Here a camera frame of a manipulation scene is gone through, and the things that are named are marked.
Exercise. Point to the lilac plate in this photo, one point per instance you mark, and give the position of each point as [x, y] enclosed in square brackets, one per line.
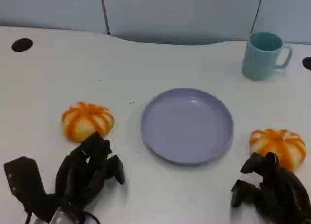
[187, 126]

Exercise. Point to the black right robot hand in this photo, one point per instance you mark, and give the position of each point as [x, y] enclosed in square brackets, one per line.
[279, 190]

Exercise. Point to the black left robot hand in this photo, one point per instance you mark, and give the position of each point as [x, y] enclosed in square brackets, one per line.
[80, 170]

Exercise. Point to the pale green mug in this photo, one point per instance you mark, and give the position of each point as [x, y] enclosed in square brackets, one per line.
[260, 61]

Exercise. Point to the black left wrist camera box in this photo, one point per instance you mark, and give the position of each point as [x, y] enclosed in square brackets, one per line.
[26, 182]

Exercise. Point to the orange and white bread roll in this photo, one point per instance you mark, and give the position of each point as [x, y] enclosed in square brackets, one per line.
[281, 146]
[85, 120]

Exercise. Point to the grey partition panel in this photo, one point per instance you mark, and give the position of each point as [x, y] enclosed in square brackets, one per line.
[182, 15]
[286, 12]
[48, 7]

